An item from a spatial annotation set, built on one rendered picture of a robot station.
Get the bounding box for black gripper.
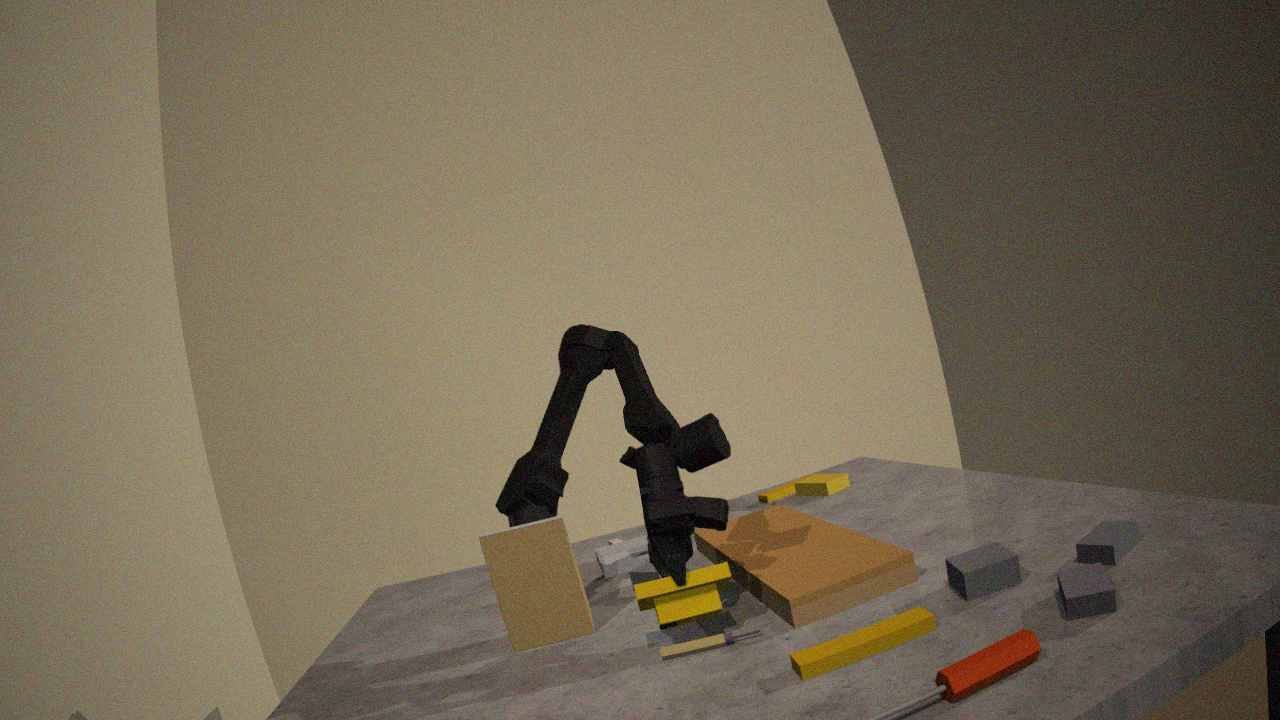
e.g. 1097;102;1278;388
639;475;696;587

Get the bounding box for white open rectangular tray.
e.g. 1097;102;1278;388
595;536;650;579

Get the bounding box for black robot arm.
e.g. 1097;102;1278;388
497;324;731;530

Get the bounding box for orange rectangular panel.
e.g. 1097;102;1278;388
692;503;918;628

